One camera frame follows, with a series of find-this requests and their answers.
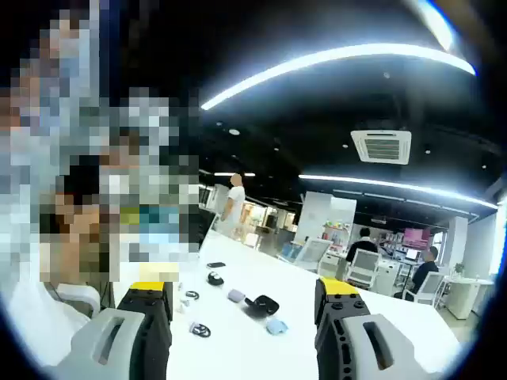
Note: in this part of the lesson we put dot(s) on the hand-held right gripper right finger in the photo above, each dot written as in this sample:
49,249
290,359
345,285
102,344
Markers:
336,340

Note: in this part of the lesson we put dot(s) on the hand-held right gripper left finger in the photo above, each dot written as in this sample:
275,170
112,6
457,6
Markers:
150,340

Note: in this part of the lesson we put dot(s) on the white earbud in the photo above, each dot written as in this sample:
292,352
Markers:
183,305

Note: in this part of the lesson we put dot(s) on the black ear-hook earbud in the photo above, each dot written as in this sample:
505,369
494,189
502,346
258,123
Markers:
192,295
200,329

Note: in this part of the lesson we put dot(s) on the light blue earbud case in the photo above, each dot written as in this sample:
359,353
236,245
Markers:
276,326

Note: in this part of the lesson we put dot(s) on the plain black earbud case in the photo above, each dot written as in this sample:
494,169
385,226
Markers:
261,305

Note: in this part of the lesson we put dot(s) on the black earbud case cartoon eyes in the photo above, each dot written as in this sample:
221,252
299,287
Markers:
215,278

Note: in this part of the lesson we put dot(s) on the lilac earbud case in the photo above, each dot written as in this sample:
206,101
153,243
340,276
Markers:
236,294

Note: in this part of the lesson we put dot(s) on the white office chair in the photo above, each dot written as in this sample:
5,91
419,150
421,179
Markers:
431,288
363,269
315,253

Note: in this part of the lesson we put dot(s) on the white table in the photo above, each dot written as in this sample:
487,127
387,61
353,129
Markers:
253,356

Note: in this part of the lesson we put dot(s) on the black smartphone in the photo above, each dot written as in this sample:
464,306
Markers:
216,264

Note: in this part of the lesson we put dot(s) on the shelf with colourful items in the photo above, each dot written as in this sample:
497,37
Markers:
336,233

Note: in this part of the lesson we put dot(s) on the person's white shirt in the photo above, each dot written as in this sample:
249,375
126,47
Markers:
35,316

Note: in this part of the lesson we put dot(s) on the pink display screen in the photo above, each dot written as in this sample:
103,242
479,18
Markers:
416,237

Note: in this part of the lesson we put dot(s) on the potted plant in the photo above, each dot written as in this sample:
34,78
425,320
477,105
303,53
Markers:
458,269

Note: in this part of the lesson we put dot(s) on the white office desk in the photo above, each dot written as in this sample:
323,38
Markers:
471,297

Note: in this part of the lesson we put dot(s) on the ceiling light strip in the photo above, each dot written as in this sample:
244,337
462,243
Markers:
214,173
396,186
336,53

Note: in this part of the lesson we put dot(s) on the ceiling air conditioner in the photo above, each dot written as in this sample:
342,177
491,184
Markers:
381,146

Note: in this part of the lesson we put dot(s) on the round ceiling fixture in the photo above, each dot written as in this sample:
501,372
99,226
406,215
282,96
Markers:
234,131

